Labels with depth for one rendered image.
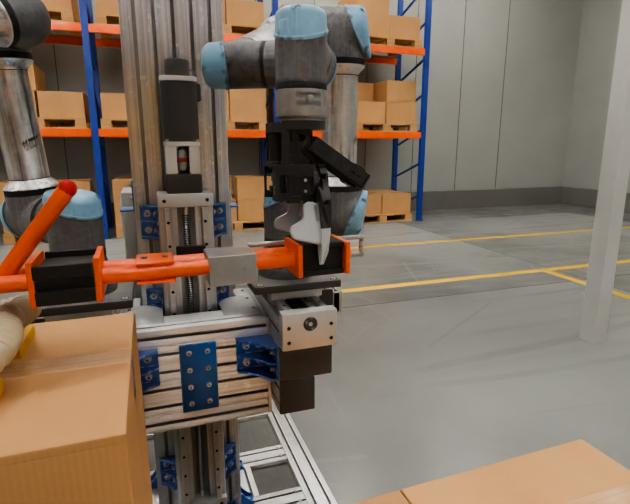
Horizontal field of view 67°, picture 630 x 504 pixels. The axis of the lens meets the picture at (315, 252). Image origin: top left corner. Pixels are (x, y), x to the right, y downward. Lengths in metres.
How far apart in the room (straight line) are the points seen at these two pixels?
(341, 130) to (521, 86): 11.09
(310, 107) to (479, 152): 10.82
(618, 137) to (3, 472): 3.58
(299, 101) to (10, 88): 0.74
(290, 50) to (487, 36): 11.03
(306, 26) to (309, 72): 0.06
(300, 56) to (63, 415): 0.54
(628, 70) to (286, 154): 3.20
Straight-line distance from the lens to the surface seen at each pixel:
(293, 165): 0.69
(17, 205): 1.27
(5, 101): 1.27
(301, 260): 0.70
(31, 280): 0.69
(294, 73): 0.70
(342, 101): 1.17
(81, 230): 1.16
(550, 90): 12.73
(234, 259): 0.69
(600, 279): 3.82
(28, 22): 1.15
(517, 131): 12.11
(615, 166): 3.72
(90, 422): 0.61
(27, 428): 0.63
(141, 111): 1.34
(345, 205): 1.16
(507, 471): 1.45
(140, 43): 1.34
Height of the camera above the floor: 1.37
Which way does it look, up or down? 13 degrees down
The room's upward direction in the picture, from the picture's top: straight up
